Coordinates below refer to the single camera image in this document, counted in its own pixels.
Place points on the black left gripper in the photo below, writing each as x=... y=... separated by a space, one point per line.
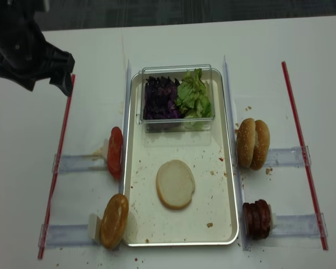
x=26 y=57

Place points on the white bottom bun slice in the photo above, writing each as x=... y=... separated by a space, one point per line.
x=175 y=184

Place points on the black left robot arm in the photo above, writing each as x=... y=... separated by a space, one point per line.
x=13 y=11

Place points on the tomato slices stack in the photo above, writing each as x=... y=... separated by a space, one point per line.
x=114 y=153

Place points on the green lettuce leaves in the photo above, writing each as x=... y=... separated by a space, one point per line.
x=192 y=99

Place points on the stack of meat patties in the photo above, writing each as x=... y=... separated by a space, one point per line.
x=258 y=219

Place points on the clear long left tray guide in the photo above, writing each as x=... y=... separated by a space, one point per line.
x=126 y=127

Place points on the clear long tray guide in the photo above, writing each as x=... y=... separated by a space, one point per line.
x=234 y=160
x=126 y=127

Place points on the white pusher block upper left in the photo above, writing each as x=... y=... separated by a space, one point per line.
x=105 y=149

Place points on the white pusher block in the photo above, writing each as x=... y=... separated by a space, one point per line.
x=105 y=149
x=93 y=228

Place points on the purple cabbage leaves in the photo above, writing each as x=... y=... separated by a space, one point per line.
x=160 y=94

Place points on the clear plastic salad container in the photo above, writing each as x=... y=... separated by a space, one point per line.
x=181 y=124

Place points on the white pusher block lower left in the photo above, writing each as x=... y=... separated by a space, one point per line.
x=93 y=228

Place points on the brown bottom bun slice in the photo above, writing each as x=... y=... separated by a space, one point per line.
x=114 y=221

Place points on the clear long right tray guide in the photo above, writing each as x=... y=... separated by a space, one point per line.
x=234 y=160

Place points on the sesame bun half left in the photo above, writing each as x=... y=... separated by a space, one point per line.
x=245 y=142

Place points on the sesame bun half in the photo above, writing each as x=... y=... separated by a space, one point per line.
x=261 y=147
x=245 y=142

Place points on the white metal tray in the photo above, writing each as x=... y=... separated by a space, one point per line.
x=211 y=217

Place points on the sesame bun half right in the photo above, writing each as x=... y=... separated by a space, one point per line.
x=261 y=147

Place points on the red right boundary strip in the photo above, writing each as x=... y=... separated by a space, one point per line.
x=317 y=211

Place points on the clear rail lower left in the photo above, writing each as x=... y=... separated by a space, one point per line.
x=55 y=236

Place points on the clear rail holding buns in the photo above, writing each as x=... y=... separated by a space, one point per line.
x=288 y=157

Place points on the white pusher block patty rail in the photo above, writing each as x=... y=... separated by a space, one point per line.
x=272 y=221

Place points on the clear rail holding patties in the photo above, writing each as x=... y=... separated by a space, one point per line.
x=300 y=226

